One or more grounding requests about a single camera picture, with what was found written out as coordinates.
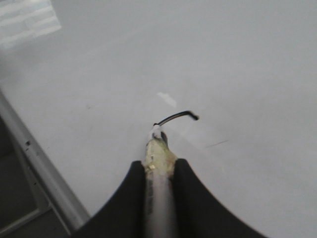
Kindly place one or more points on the aluminium whiteboard tray rail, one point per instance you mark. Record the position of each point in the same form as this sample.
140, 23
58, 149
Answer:
67, 206

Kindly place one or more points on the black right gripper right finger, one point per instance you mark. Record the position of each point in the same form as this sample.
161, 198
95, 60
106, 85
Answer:
199, 214

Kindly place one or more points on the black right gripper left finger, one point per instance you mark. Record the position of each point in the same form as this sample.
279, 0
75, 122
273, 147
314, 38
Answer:
122, 215

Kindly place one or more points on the white whiteboard marker pen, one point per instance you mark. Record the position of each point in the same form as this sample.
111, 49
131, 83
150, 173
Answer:
159, 209

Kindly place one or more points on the white whiteboard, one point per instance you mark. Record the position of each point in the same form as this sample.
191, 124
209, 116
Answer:
89, 78

